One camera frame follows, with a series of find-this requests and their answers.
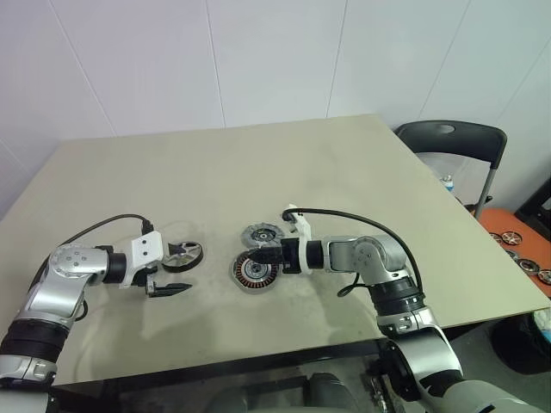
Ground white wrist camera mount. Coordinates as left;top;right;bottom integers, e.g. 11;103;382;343
122;231;165;290
282;201;313;275

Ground black folding chair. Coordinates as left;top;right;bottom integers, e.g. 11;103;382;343
394;120;508;212

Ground orange tray of motor parts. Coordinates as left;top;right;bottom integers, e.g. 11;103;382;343
475;207;551;298

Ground black trash bin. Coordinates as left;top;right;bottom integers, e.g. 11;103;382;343
490;307;551;375

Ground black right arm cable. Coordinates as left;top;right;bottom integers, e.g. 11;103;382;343
294;207;428;300

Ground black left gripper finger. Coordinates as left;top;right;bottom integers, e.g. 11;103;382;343
149;282;194;299
162;242;188;260

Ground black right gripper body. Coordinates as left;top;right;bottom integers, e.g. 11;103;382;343
279;237;305;275

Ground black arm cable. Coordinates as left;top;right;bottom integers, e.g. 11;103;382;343
42;213;155;324
294;207;428;300

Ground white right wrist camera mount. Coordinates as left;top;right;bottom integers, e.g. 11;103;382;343
282;201;313;275

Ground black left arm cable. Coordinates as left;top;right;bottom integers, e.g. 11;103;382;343
42;213;155;324

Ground grey motor end cover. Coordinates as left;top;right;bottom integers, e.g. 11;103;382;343
239;223;283;249

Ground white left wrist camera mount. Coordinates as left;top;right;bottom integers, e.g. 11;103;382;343
122;231;165;290

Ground white crumpled trash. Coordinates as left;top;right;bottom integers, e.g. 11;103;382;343
532;307;551;345

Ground silver spoked end plate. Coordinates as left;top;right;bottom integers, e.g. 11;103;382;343
162;239;205;273

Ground silver motor housing copper coils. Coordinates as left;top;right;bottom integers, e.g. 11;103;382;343
232;251;281;294

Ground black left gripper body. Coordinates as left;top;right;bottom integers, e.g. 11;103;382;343
138;261;164;297

